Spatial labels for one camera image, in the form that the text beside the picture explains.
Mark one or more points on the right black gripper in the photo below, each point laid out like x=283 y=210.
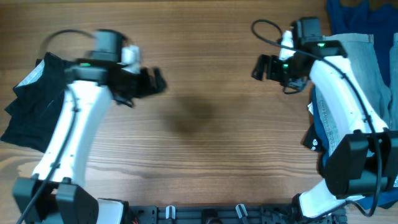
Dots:
x=272 y=69

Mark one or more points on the blue garment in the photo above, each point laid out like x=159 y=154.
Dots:
x=361 y=19

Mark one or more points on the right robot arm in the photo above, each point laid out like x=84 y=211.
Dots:
x=364 y=163

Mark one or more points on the light blue jeans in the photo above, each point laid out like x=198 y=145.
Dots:
x=383 y=98

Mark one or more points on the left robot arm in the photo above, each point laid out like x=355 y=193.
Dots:
x=55 y=193

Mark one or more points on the black garment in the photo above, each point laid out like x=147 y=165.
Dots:
x=38 y=104

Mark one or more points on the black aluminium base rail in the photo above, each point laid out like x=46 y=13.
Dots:
x=263 y=214

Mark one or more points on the black tag with logo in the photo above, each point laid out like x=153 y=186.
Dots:
x=311 y=140

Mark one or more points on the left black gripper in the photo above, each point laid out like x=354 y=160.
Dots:
x=138 y=89

